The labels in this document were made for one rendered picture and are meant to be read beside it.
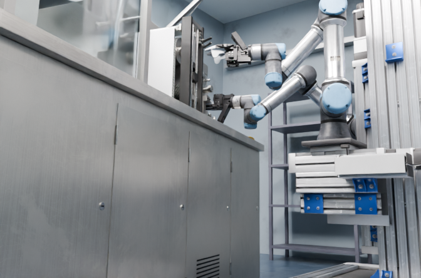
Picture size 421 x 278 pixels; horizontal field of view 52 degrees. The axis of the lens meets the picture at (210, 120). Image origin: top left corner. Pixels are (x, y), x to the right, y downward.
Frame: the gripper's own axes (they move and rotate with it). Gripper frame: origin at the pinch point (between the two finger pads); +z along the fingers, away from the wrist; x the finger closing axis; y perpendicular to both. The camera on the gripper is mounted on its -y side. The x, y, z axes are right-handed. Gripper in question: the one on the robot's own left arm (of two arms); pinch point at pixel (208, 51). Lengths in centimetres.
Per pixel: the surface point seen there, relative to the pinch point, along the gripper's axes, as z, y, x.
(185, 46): 12.7, -5.2, 4.2
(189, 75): 10.0, 9.5, 5.7
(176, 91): 23.9, 5.2, 34.4
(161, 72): 27.3, 2.4, 16.2
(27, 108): 19, 65, -96
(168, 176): 6, 66, -32
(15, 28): 18, 51, -107
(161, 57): 28.0, -5.7, 15.2
